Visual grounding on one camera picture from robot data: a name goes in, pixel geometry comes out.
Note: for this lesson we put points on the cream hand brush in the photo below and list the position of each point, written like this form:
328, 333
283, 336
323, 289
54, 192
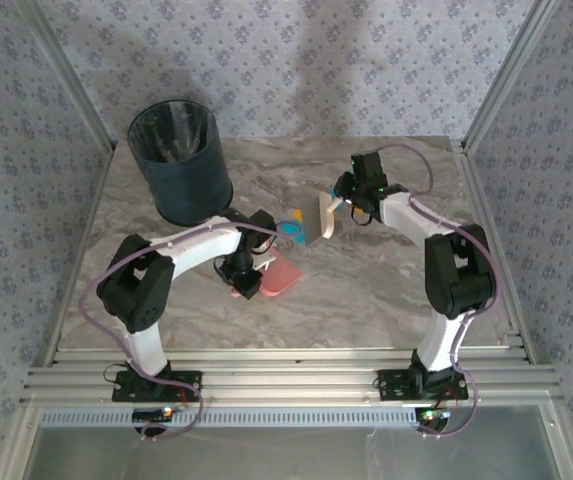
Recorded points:
327, 220

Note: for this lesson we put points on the small LED circuit board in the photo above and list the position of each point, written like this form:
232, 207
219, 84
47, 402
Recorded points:
153, 414
433, 415

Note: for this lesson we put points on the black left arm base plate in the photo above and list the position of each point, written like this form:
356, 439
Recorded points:
131, 392

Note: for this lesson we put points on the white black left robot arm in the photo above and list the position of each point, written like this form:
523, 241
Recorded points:
201, 250

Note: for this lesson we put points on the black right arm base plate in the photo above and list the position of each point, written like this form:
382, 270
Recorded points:
391, 385

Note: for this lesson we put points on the dark blue waste bin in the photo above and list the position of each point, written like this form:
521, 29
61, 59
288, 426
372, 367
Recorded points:
186, 185

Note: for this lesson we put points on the aluminium side rail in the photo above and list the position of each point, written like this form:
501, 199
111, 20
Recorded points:
86, 235
478, 190

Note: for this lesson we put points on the aluminium frame post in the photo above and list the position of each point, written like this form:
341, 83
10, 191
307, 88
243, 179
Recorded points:
511, 70
56, 55

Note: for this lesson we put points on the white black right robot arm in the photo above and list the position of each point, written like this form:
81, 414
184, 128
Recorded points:
406, 215

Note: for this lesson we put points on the pink plastic dustpan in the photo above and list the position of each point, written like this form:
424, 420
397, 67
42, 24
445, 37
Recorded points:
281, 277

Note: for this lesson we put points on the aluminium front rail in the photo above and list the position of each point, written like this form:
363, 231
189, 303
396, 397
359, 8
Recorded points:
291, 380

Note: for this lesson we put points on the grey metal bottom panel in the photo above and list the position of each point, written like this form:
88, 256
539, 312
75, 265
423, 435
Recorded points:
266, 455

